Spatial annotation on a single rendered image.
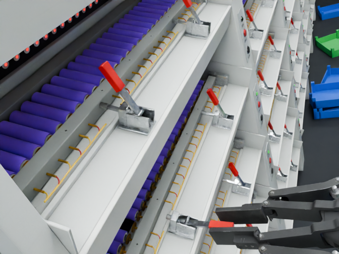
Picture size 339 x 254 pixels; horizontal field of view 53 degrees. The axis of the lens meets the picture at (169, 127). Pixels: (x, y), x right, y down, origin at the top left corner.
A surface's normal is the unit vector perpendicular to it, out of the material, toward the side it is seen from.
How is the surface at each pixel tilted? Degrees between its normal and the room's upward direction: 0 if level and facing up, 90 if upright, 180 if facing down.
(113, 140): 20
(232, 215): 90
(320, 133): 0
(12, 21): 110
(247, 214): 90
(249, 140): 90
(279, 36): 90
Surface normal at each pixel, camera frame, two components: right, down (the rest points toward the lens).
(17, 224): 0.89, -0.04
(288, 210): -0.45, 0.63
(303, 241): -0.22, 0.58
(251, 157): 0.01, -0.76
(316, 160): -0.30, -0.79
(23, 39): 0.94, 0.23
